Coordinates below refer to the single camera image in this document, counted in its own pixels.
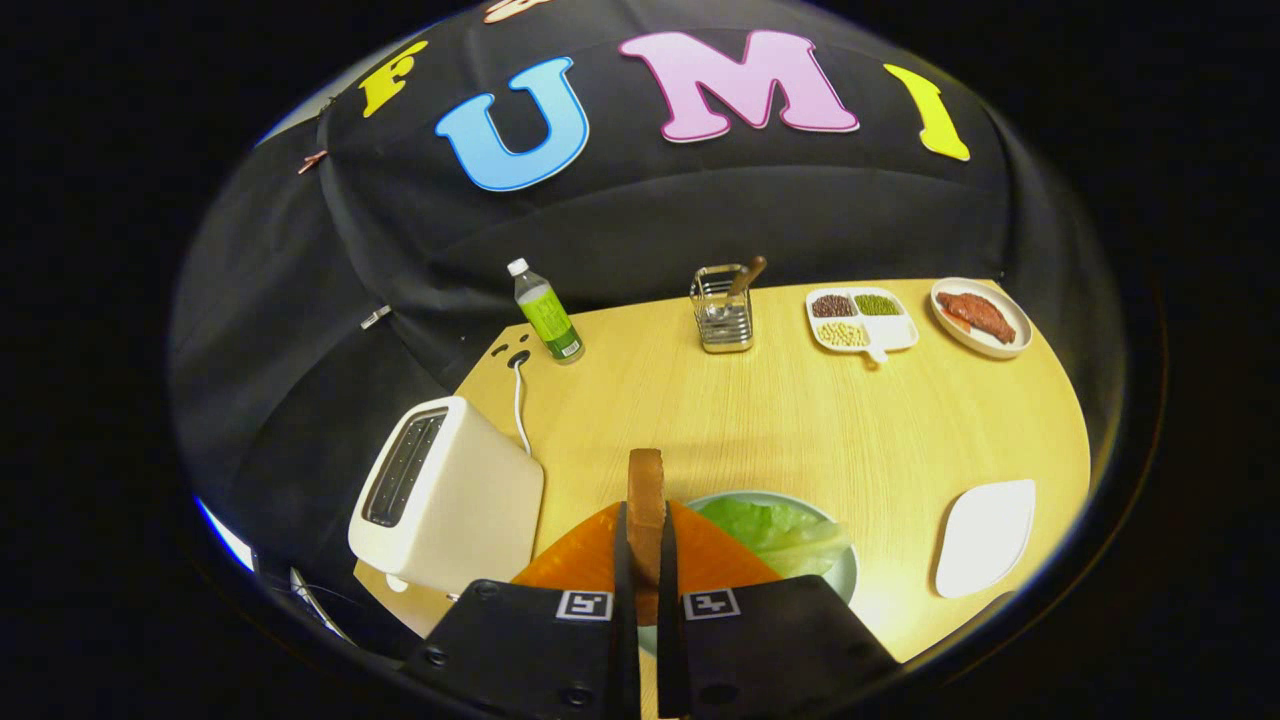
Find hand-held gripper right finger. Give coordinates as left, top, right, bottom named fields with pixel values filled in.
left=655, top=500, right=901, bottom=719

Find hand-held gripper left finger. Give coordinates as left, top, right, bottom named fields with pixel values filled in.
left=400, top=500, right=641, bottom=720

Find green lettuce leaf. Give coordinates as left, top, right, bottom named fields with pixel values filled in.
left=693, top=497, right=853, bottom=579

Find toasted bread slice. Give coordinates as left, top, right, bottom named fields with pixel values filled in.
left=627, top=449, right=668, bottom=626

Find pale green round plate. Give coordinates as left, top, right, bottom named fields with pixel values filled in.
left=685, top=490, right=859, bottom=606

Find white toaster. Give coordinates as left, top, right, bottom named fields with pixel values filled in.
left=348, top=396, right=546, bottom=597

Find white rectangular plate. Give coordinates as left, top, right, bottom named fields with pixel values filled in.
left=935, top=479, right=1037, bottom=599

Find green label water bottle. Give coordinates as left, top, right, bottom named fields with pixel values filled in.
left=507, top=258, right=586, bottom=365

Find white divided dish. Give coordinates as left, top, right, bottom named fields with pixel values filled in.
left=805, top=287, right=920, bottom=363

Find white oval plate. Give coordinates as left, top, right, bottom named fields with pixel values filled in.
left=930, top=277, right=1034, bottom=360

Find red meat slices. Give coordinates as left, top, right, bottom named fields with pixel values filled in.
left=937, top=291, right=1017, bottom=345

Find black backdrop cloth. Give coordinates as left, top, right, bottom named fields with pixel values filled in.
left=170, top=0, right=1126, bottom=641

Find white toaster power cable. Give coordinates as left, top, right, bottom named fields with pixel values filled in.
left=512, top=362, right=533, bottom=456

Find metal wire utensil holder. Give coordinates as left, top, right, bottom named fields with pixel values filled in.
left=689, top=264, right=755, bottom=354

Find wooden handled utensil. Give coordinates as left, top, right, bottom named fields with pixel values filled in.
left=715, top=256, right=768, bottom=316

